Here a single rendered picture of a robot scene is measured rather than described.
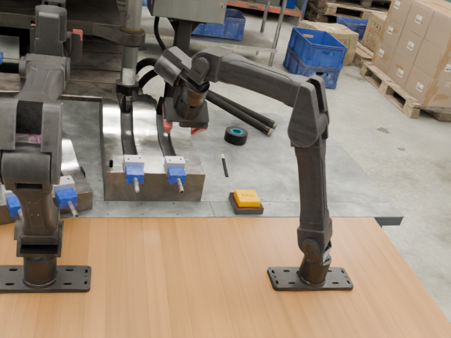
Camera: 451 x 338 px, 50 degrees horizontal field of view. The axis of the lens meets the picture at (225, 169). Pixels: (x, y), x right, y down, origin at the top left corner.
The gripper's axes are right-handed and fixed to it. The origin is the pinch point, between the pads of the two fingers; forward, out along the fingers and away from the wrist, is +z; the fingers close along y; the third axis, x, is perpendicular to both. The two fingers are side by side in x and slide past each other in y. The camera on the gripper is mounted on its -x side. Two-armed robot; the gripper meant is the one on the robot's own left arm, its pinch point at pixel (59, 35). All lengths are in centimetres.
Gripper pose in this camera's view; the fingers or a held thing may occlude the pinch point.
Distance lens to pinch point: 122.9
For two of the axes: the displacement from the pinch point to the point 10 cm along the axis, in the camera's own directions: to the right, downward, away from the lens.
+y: -9.7, -0.5, -2.5
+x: -1.7, 8.6, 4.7
